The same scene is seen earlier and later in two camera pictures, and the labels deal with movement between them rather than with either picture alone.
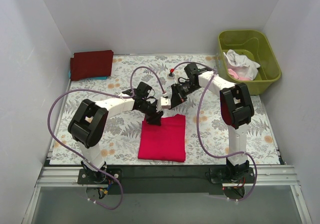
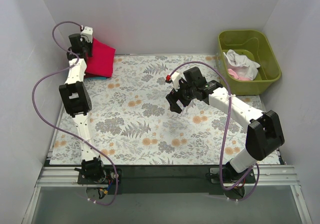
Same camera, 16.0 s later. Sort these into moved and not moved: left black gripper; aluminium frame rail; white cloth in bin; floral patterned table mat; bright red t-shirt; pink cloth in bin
Moved: left black gripper; bright red t-shirt
Not moved: aluminium frame rail; white cloth in bin; floral patterned table mat; pink cloth in bin
